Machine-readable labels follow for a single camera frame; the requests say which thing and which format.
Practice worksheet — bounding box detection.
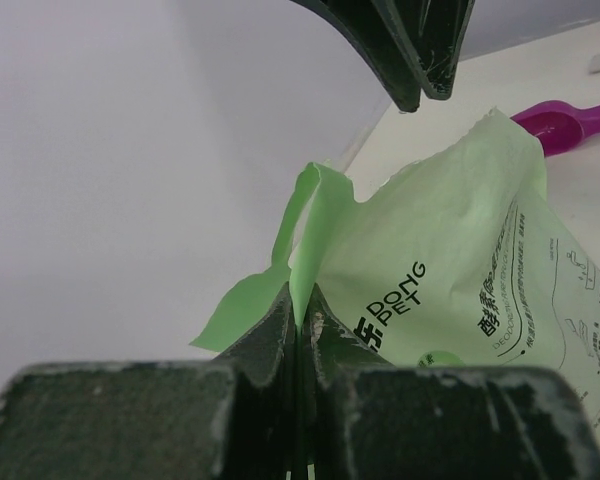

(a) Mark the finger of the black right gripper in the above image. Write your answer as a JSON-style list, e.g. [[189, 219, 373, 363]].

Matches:
[[372, 0, 474, 99], [295, 0, 421, 112]]

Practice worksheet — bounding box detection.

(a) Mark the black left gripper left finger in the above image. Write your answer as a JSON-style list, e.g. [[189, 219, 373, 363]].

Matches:
[[0, 288, 296, 479]]

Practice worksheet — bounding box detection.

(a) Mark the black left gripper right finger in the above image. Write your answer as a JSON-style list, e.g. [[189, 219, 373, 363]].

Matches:
[[301, 289, 600, 479]]

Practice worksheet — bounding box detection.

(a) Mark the green cat litter bag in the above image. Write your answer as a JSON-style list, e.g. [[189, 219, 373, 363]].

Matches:
[[194, 110, 600, 440]]

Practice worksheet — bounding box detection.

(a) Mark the magenta plastic litter scoop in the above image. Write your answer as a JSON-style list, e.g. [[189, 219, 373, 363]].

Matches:
[[511, 100, 600, 157]]

